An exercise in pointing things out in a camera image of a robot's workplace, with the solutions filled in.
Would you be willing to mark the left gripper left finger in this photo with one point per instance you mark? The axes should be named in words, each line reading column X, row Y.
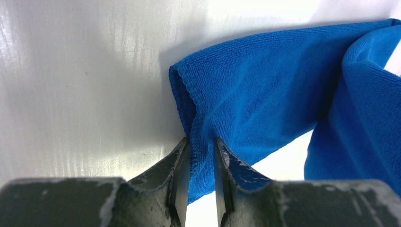
column 161, row 192

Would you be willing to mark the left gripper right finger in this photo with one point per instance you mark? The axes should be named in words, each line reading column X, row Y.
column 239, row 189

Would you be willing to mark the blue towel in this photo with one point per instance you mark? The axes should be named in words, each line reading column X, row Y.
column 260, row 92

